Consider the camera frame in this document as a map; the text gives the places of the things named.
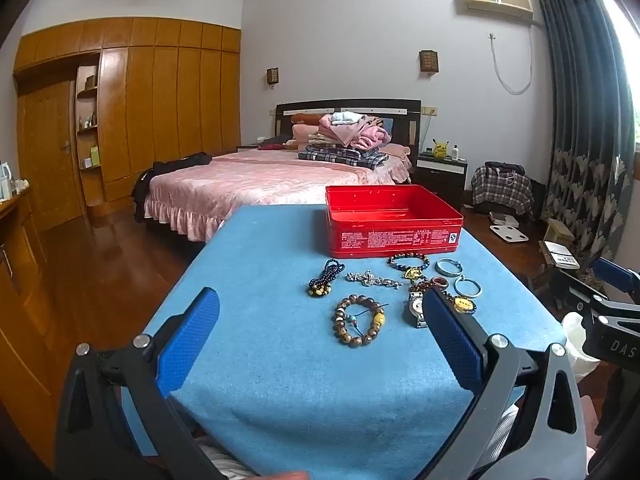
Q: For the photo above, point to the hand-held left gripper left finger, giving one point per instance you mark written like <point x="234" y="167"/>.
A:
<point x="192" y="332"/>

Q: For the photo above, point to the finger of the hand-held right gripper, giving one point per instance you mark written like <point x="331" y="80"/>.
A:
<point x="617" y="277"/>
<point x="575" y="287"/>

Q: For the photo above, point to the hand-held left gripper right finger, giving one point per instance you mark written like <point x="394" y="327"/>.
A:
<point x="450" y="340"/>

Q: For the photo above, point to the silver wristwatch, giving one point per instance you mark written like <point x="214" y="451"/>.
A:
<point x="416" y="305"/>

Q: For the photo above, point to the silver bangle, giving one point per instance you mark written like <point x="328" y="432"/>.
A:
<point x="438" y="266"/>
<point x="456" y="287"/>

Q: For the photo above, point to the red tin box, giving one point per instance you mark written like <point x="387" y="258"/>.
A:
<point x="400" y="242"/>

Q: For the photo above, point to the white printed box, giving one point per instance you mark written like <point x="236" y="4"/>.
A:
<point x="560" y="255"/>

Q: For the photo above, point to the wooden stool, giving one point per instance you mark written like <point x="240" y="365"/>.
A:
<point x="557" y="232"/>

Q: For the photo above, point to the white bathroom scale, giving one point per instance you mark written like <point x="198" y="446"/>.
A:
<point x="507" y="234"/>

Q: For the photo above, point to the blue table cloth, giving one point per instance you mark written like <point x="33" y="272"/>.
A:
<point x="280" y="360"/>

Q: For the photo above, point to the small white scale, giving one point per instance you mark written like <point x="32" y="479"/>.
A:
<point x="499" y="216"/>

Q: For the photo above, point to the plaid bag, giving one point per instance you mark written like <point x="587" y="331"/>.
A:
<point x="500" y="190"/>

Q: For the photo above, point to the dark floral curtain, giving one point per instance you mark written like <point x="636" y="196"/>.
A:
<point x="580" y="135"/>

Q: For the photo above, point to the bed with pink bedspread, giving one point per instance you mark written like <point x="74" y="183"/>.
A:
<point x="240" y="180"/>

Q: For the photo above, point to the dark nightstand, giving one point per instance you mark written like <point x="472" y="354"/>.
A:
<point x="440" y="177"/>

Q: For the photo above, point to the black garment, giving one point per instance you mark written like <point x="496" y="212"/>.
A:
<point x="175" y="165"/>

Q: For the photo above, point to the wooden dresser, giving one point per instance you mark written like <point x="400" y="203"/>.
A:
<point x="20" y="300"/>

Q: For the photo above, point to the white bottle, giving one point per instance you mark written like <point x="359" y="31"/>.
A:
<point x="456" y="153"/>

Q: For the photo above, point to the yellow plush toy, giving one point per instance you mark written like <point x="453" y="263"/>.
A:
<point x="440" y="149"/>

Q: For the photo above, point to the window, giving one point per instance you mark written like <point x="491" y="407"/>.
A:
<point x="630" y="85"/>

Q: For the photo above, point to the green box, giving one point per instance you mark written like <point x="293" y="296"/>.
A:
<point x="94" y="156"/>

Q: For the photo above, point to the dark red cloth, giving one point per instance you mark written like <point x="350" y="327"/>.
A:
<point x="274" y="145"/>

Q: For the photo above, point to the wooden door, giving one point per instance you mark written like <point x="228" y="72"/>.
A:
<point x="47" y="160"/>

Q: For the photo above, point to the wooden wardrobe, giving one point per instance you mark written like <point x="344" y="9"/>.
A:
<point x="150" y="110"/>

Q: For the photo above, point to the orange pink pillow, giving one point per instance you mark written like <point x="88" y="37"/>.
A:
<point x="302" y="130"/>

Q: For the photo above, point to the pile of pink clothes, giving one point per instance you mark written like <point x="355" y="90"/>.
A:
<point x="350" y="130"/>

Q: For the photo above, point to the white kettle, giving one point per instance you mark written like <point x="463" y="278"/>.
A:
<point x="5" y="182"/>

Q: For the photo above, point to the wall socket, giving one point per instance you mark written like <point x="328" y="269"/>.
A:
<point x="430" y="110"/>

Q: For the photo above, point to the small wall lamp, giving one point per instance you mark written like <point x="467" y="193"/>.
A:
<point x="272" y="76"/>

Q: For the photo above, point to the large wall lamp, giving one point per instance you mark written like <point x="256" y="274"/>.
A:
<point x="429" y="61"/>

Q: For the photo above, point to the wall air conditioner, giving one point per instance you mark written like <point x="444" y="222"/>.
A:
<point x="495" y="2"/>

